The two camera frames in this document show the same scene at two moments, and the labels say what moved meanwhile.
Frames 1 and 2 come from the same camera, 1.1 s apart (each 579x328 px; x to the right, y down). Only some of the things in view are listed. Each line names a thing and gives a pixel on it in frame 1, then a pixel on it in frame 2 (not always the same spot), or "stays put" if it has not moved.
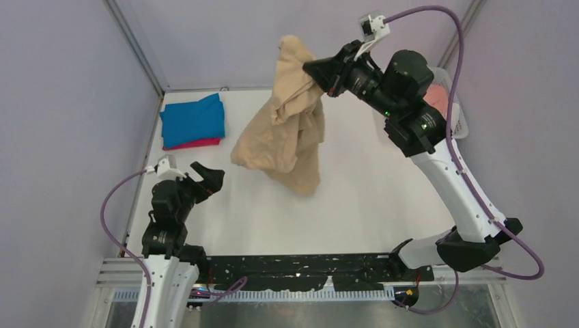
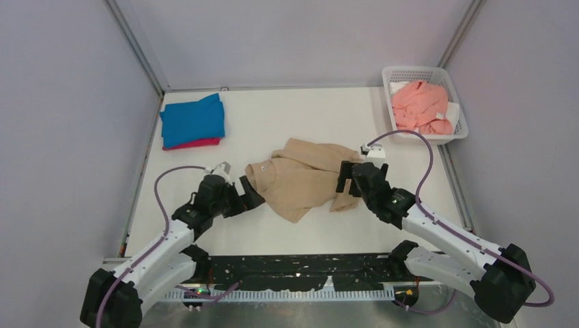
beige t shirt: (284, 137) -> (300, 177)
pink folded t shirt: (208, 142) stays put
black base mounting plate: (343, 272) stays put
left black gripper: (212, 182) -> (247, 201)
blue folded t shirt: (189, 121) stays put
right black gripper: (332, 73) -> (345, 173)
